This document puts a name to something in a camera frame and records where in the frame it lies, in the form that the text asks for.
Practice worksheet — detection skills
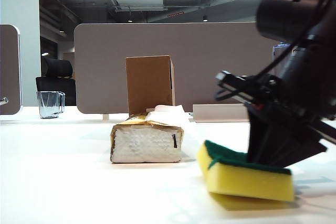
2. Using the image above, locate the clear Ganten water bottle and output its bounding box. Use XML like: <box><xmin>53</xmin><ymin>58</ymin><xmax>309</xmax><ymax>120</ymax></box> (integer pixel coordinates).
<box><xmin>272</xmin><ymin>41</ymin><xmax>293</xmax><ymax>78</ymax></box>

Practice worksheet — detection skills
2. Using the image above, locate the beige metal cable tray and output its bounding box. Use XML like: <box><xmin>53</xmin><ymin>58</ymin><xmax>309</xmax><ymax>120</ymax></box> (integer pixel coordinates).
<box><xmin>192</xmin><ymin>103</ymin><xmax>251</xmax><ymax>123</ymax></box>

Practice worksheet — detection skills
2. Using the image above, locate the white tissue sheet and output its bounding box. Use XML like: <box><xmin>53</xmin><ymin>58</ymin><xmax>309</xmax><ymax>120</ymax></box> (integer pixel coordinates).
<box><xmin>145</xmin><ymin>104</ymin><xmax>203</xmax><ymax>158</ymax></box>

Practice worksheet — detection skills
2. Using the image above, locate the black office chair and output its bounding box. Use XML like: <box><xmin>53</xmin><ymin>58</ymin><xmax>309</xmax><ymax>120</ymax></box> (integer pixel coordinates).
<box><xmin>35</xmin><ymin>56</ymin><xmax>77</xmax><ymax>106</ymax></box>

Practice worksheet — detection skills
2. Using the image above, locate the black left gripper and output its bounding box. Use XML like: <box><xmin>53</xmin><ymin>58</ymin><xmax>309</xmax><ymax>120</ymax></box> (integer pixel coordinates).
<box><xmin>215</xmin><ymin>24</ymin><xmax>336</xmax><ymax>168</ymax></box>

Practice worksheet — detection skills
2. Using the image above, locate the gold wrapped paper tissue pack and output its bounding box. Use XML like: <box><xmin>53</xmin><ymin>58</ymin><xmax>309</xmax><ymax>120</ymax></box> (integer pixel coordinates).
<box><xmin>110</xmin><ymin>113</ymin><xmax>182</xmax><ymax>164</ymax></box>

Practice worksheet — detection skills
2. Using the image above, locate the narrow brown desk partition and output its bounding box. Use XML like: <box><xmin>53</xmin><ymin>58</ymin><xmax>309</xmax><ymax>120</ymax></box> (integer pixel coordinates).
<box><xmin>0</xmin><ymin>24</ymin><xmax>22</xmax><ymax>116</ymax></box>

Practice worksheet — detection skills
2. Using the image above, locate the yellow sponge green scouring pad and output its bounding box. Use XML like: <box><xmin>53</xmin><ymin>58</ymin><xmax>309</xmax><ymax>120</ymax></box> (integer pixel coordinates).
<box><xmin>196</xmin><ymin>140</ymin><xmax>295</xmax><ymax>202</ymax></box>

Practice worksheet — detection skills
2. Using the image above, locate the brown cardboard box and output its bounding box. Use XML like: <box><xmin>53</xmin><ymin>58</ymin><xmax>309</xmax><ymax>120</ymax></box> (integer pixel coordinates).
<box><xmin>125</xmin><ymin>55</ymin><xmax>176</xmax><ymax>116</ymax></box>

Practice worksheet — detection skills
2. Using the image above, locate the clear glass mug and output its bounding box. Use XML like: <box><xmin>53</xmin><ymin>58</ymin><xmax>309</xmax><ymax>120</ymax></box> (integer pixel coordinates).
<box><xmin>36</xmin><ymin>90</ymin><xmax>66</xmax><ymax>119</ymax></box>

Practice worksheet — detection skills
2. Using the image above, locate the wide brown desk partition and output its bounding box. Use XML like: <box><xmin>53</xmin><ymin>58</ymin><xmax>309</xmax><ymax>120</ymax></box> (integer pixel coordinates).
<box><xmin>73</xmin><ymin>22</ymin><xmax>289</xmax><ymax>115</ymax></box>

